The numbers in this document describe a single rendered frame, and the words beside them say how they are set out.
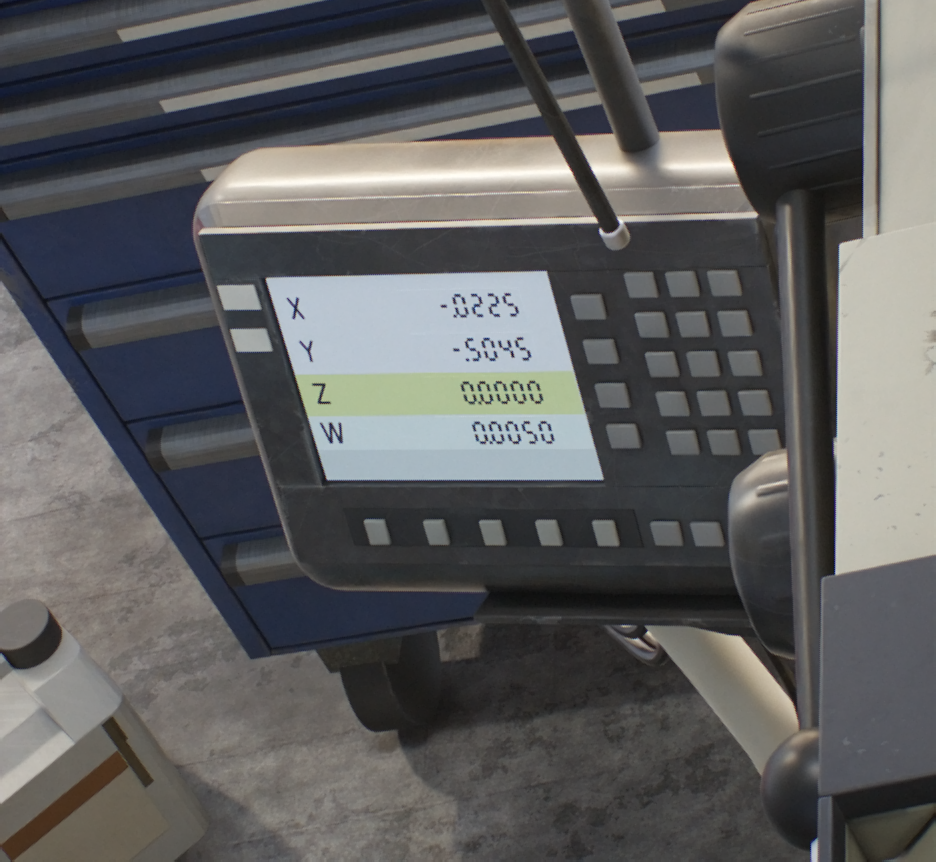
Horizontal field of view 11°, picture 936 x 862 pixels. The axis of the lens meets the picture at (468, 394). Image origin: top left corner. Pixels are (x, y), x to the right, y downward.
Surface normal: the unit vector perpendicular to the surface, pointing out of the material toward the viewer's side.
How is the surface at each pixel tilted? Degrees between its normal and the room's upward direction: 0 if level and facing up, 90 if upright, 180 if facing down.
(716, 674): 55
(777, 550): 35
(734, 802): 0
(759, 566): 48
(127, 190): 90
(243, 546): 0
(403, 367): 70
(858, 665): 0
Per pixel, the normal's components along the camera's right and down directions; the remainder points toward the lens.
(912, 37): -0.92, -0.31
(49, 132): -0.11, 0.75
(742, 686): 0.11, -0.08
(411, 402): -0.40, 0.50
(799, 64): -0.36, -0.25
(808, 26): -0.37, -0.59
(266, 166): -0.25, -0.86
